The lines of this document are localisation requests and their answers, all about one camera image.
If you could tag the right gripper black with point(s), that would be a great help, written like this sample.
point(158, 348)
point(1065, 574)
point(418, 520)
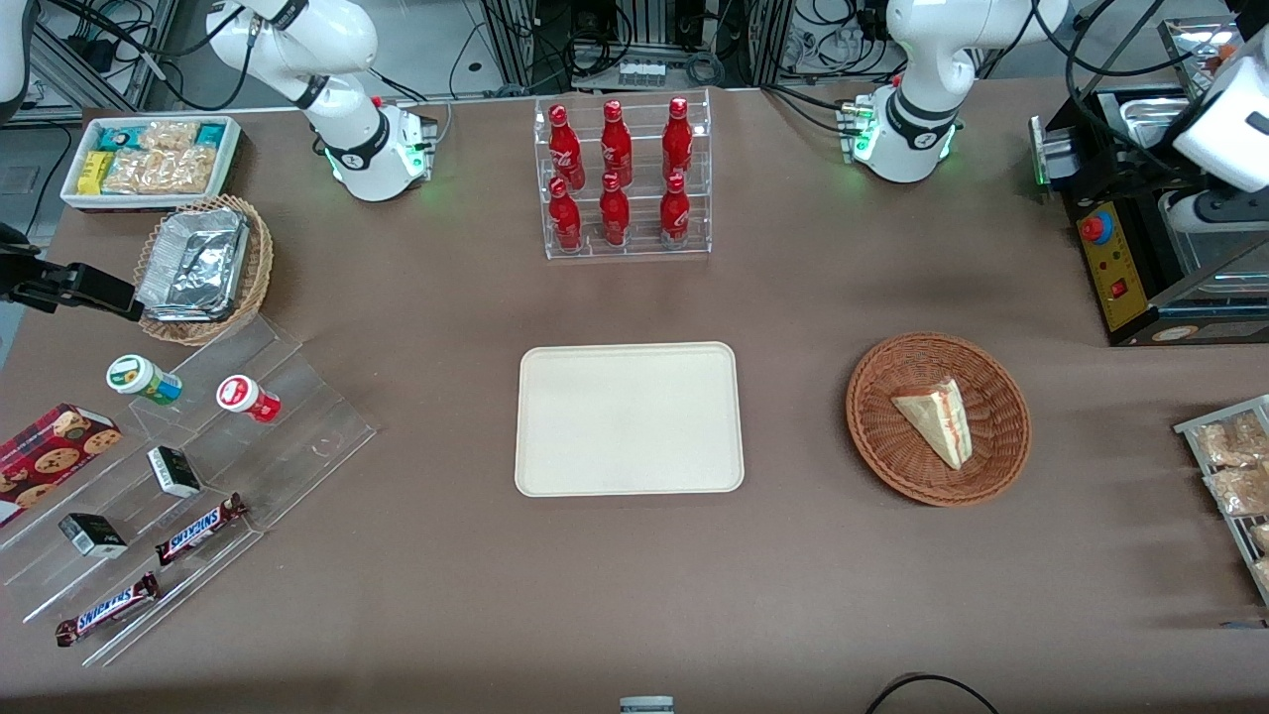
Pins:
point(48, 282)

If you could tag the triangular sandwich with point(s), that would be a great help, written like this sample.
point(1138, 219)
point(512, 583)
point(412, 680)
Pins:
point(937, 421)

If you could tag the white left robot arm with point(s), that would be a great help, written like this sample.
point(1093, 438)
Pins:
point(922, 69)

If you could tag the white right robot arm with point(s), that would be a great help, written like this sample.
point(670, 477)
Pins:
point(362, 149)

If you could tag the light wicker basket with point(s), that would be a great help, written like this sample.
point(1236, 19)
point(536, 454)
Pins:
point(260, 268)

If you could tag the cream plastic tray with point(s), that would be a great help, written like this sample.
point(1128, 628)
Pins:
point(625, 416)

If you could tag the brown wicker basket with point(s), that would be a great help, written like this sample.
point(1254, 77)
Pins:
point(892, 456)

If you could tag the green lid yogurt cup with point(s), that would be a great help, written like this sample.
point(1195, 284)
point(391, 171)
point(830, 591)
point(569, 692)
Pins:
point(134, 375)

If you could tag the stacked aluminium foil trays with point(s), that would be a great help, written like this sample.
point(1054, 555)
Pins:
point(193, 263)

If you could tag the yellow snack packet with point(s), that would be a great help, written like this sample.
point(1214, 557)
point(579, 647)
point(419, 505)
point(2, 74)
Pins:
point(94, 172)

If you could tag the clear rice cracker bag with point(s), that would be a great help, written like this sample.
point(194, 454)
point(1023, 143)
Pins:
point(171, 134)
point(159, 172)

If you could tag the teal snack packet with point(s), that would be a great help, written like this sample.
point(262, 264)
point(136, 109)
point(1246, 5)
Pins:
point(210, 133)
point(119, 137)

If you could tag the red chocolate chip cookie box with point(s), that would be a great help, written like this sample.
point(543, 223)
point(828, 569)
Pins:
point(50, 461)

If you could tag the red lid yogurt cup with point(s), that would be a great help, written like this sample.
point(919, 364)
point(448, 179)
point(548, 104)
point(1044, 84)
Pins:
point(241, 395)

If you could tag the white snack bin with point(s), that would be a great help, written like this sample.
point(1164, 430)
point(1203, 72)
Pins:
point(233, 149)

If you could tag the small black box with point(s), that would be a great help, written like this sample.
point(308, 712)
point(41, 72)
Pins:
point(174, 472)
point(92, 535)

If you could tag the clear acrylic stepped shelf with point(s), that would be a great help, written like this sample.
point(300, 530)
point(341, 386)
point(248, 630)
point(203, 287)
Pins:
point(297, 436)

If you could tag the Snickers chocolate bar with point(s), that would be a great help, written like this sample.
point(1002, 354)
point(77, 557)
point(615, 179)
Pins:
point(107, 610)
point(198, 531)

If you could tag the red cola bottle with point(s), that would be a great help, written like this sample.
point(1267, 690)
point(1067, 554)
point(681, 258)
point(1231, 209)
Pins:
point(564, 149)
point(675, 214)
point(614, 214)
point(616, 144)
point(565, 220)
point(677, 141)

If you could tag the clear acrylic bottle rack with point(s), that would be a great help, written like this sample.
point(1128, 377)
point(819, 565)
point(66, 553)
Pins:
point(644, 233)

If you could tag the white power strip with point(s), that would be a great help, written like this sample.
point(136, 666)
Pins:
point(641, 72)

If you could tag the grey device edge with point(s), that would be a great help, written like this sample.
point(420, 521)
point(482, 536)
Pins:
point(646, 706)

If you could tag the black hot food display machine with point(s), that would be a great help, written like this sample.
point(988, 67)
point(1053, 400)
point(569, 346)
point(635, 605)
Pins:
point(1120, 268)

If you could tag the steel food pan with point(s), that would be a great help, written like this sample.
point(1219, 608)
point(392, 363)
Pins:
point(1219, 263)
point(1150, 119)

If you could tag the clear bagged pastry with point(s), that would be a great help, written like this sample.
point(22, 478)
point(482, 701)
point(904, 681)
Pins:
point(1261, 536)
point(1227, 441)
point(1239, 491)
point(1263, 573)

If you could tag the orange sausage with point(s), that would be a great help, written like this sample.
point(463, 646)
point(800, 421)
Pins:
point(1227, 47)

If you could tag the grey metal frame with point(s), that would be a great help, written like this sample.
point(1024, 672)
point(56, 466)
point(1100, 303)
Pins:
point(99, 69)

